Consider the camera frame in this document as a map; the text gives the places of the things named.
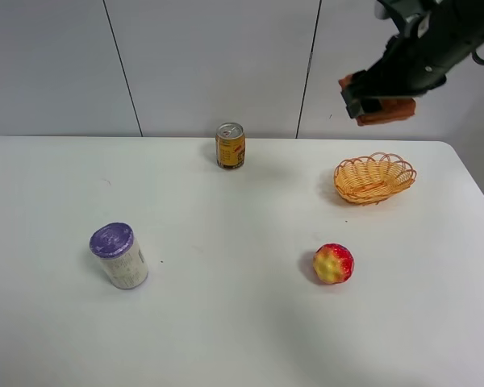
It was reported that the red yellow apple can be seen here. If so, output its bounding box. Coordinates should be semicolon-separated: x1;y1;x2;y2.
312;243;354;285

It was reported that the white can purple lid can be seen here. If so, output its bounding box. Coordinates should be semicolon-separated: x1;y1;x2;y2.
89;223;148;290

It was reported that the gold drink can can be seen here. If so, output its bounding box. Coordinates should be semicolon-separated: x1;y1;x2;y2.
215;123;245;169

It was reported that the woven yellow basket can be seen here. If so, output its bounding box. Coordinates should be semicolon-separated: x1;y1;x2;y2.
333;152;417;205

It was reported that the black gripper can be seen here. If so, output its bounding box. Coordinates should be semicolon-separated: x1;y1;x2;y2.
340;7;484;119

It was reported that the orange waffle bread piece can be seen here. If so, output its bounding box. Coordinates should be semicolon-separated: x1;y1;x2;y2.
354;72;416;127

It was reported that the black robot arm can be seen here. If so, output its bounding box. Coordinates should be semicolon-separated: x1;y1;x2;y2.
339;0;484;126

